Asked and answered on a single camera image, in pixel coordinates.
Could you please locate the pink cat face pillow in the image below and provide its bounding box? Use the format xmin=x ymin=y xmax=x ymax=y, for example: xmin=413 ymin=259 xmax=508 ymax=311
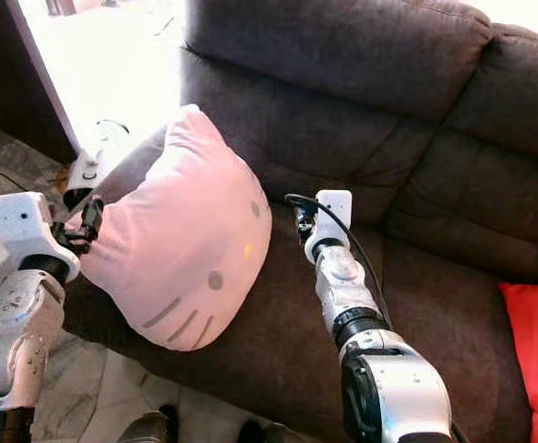
xmin=79 ymin=103 xmax=274 ymax=352

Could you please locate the brown fabric sofa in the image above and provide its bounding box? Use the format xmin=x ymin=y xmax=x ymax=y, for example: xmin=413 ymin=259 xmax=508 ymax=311
xmin=61 ymin=0 xmax=538 ymax=443

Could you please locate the red pillow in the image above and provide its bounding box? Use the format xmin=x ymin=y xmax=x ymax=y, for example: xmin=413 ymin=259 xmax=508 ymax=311
xmin=497 ymin=281 xmax=538 ymax=443

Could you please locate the silver cylindrical appliance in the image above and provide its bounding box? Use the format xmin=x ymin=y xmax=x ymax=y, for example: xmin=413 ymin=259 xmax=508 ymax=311
xmin=66 ymin=148 xmax=110 ymax=210

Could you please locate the dark wooden door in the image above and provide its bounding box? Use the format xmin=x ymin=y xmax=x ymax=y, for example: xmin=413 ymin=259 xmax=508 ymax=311
xmin=0 ymin=0 xmax=80 ymax=165

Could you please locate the grey left robot foot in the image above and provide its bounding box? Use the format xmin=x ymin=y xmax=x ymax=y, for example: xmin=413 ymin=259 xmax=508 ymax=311
xmin=119 ymin=410 xmax=179 ymax=443

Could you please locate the grey robot foot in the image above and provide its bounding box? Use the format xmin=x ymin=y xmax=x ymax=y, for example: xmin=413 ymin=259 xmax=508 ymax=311
xmin=236 ymin=420 xmax=294 ymax=443
xmin=119 ymin=410 xmax=179 ymax=443

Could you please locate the grey right robot foot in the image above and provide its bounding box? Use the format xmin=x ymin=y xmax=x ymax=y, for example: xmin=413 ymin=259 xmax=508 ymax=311
xmin=236 ymin=420 xmax=294 ymax=443

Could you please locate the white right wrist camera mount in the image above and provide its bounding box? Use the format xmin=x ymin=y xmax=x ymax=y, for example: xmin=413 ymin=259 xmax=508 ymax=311
xmin=305 ymin=189 xmax=354 ymax=264

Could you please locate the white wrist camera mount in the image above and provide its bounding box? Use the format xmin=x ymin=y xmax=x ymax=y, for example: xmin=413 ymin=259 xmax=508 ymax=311
xmin=0 ymin=191 xmax=80 ymax=282
xmin=305 ymin=189 xmax=354 ymax=264

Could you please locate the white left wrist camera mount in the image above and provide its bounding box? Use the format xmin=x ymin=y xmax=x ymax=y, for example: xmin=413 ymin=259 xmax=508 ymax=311
xmin=0 ymin=191 xmax=80 ymax=282

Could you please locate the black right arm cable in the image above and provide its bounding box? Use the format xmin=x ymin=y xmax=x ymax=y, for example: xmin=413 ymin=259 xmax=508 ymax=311
xmin=284 ymin=192 xmax=395 ymax=329

